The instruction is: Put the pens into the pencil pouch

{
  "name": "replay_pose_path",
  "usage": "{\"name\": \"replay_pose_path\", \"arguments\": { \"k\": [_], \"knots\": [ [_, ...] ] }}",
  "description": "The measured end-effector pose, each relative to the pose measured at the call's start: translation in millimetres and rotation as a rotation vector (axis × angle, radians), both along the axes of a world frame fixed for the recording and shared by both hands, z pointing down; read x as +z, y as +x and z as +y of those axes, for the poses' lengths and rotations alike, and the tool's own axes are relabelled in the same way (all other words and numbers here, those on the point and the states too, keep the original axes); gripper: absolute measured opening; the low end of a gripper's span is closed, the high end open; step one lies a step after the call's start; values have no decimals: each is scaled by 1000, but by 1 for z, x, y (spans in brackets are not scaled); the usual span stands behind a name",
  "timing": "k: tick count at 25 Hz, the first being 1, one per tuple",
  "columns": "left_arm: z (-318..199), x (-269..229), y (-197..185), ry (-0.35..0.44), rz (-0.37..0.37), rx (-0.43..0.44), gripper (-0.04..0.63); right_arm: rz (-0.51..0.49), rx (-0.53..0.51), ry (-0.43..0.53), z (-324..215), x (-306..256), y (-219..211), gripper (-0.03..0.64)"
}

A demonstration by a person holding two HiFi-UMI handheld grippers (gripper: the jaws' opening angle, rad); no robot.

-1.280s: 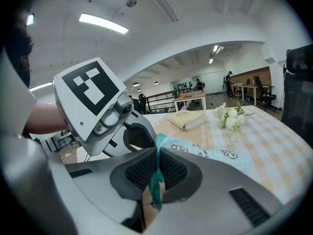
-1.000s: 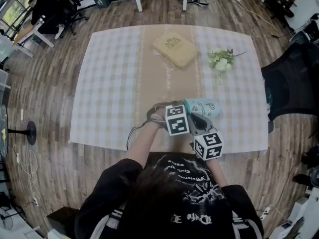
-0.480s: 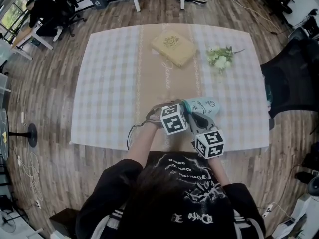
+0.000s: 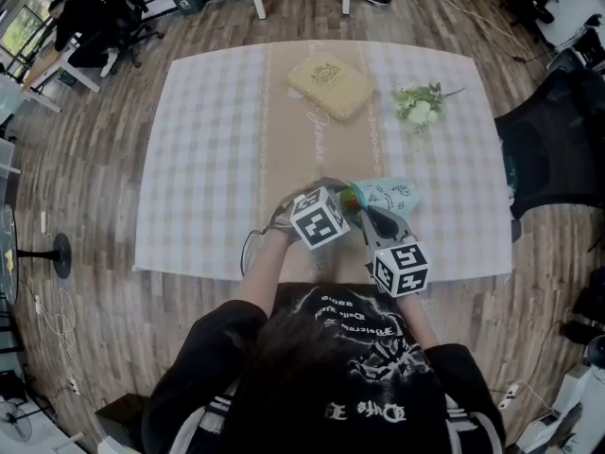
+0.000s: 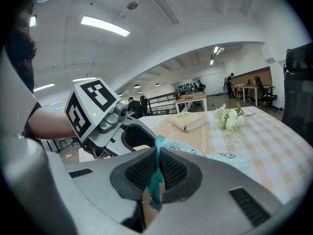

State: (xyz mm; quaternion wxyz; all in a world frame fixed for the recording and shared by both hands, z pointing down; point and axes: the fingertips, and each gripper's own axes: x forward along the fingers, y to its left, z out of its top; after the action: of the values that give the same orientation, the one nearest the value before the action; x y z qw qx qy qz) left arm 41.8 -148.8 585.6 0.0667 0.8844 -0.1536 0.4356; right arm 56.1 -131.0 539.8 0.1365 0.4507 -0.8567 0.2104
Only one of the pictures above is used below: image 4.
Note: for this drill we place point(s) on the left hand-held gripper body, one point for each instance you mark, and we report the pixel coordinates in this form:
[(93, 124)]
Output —
[(317, 222)]

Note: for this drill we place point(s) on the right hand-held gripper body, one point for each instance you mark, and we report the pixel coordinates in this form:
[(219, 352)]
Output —
[(402, 270)]

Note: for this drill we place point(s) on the light blue printed pencil pouch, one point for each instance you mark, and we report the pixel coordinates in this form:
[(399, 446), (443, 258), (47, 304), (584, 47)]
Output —
[(394, 196)]

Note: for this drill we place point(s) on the person's right forearm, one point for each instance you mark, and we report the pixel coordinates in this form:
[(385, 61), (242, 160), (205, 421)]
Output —
[(418, 319)]

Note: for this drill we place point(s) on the person's left forearm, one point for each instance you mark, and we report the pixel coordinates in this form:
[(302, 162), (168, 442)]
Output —
[(260, 272)]

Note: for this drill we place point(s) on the yellow book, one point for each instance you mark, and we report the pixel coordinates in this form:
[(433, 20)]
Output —
[(331, 84)]

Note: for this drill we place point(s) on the white flower bouquet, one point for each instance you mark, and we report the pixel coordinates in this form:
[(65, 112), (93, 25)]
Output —
[(420, 107)]

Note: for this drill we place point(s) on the checked beige tablecloth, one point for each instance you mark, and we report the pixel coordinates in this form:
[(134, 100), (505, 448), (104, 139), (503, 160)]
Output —
[(212, 159)]

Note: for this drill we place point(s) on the person's black printed shirt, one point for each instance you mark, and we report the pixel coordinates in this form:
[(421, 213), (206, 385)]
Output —
[(326, 386)]

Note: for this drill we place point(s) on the white power strip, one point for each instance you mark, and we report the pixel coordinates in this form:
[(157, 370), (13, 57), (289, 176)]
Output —
[(510, 394), (44, 222)]

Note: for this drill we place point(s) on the black bag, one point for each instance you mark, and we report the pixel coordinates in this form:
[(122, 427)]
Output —
[(588, 310)]

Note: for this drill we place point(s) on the black mesh office chair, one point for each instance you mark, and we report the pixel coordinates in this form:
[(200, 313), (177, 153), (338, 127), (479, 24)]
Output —
[(553, 149)]

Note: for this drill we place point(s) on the white cardboard box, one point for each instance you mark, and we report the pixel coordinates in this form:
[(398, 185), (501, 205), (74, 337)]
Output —
[(562, 414)]

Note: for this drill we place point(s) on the green waste bin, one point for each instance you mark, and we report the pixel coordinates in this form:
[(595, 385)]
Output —
[(187, 2)]

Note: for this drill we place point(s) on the black swivel office chair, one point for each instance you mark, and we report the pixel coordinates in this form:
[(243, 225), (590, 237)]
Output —
[(127, 12)]

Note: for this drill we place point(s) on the dark cardboard box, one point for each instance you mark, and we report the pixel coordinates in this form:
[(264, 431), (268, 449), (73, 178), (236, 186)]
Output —
[(124, 421)]

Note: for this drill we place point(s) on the white desk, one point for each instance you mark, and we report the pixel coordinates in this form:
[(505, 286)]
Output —
[(52, 76)]

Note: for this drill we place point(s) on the round black side table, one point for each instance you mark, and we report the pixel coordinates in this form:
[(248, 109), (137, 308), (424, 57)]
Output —
[(12, 253)]

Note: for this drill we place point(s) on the black floor fan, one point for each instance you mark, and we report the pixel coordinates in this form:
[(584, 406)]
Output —
[(14, 424)]

